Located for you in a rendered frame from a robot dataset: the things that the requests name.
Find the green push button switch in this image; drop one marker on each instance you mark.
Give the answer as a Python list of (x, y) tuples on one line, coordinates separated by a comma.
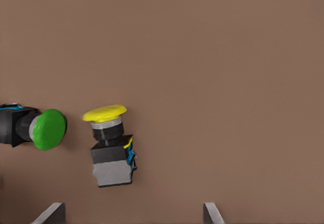
[(48, 129)]

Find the yellow push button switch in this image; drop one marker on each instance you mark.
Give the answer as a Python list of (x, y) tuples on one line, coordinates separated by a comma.
[(111, 145)]

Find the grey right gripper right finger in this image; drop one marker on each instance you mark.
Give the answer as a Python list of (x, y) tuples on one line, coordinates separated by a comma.
[(212, 215)]

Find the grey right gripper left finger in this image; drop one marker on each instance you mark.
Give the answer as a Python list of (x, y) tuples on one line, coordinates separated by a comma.
[(51, 214)]

